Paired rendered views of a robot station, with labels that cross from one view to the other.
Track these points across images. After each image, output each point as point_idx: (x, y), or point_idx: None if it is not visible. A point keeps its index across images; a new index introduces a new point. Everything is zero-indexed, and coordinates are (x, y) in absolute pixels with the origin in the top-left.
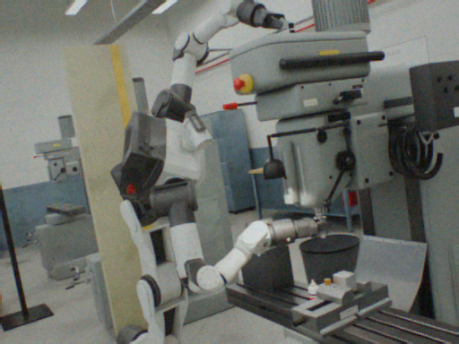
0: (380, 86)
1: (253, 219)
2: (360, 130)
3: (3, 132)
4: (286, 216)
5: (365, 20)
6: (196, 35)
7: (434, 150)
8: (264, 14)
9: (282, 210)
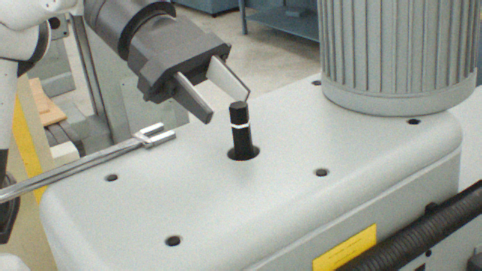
0: (468, 232)
1: (235, 31)
2: None
3: None
4: (279, 30)
5: (467, 71)
6: (0, 16)
7: None
8: (154, 74)
9: (275, 27)
